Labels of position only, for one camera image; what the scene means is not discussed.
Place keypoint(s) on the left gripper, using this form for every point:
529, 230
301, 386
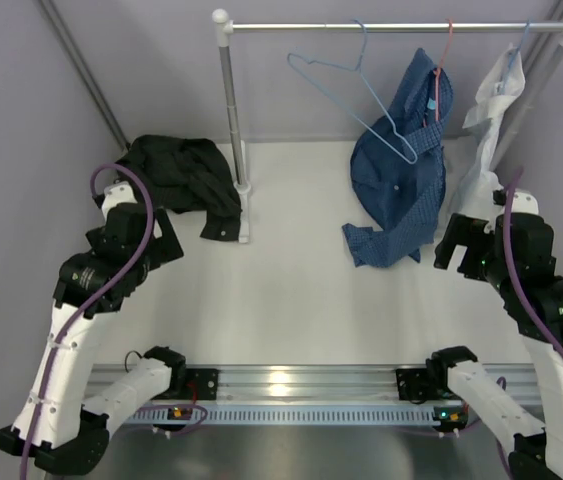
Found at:
165, 247

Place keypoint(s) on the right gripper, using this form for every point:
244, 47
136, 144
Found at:
457, 233

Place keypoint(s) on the black pinstripe shirt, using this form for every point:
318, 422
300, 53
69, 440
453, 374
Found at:
186, 175

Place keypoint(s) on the light blue wire hanger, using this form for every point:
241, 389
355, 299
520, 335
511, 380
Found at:
347, 86

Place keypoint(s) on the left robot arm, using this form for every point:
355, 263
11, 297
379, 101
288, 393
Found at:
59, 429

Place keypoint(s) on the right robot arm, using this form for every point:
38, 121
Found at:
516, 259

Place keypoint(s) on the white shirt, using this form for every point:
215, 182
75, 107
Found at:
469, 160

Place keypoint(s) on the blue checked shirt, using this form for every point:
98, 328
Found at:
397, 169

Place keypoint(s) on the metal clothes rack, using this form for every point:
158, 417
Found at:
543, 59

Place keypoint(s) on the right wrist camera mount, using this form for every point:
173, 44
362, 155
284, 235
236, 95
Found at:
523, 201

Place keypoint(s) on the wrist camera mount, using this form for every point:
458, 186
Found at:
115, 194
523, 201

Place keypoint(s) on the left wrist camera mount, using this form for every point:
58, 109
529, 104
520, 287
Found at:
115, 194

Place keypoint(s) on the pink wire hanger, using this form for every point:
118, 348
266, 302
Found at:
439, 69

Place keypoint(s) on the aluminium mounting rail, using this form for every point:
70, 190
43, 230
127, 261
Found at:
403, 397

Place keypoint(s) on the blue wire hanger right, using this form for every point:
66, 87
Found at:
520, 45

